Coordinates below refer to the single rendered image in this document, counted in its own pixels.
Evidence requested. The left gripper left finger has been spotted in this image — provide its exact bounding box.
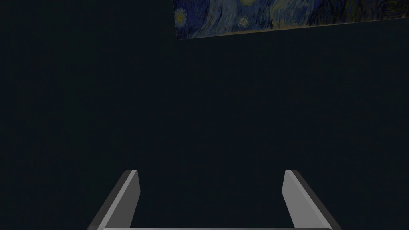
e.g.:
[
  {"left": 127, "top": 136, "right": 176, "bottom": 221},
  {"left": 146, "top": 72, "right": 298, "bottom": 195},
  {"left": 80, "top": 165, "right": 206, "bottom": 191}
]
[{"left": 87, "top": 169, "right": 141, "bottom": 230}]

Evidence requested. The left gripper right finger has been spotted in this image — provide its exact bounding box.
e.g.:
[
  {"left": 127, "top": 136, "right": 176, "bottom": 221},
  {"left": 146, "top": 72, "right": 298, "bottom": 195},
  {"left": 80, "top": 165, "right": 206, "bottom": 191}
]
[{"left": 281, "top": 169, "right": 342, "bottom": 230}]

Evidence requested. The blue swirling night sky painting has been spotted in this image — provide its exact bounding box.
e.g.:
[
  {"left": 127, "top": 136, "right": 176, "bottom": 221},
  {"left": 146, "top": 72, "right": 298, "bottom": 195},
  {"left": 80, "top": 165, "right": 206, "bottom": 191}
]
[{"left": 172, "top": 0, "right": 409, "bottom": 40}]

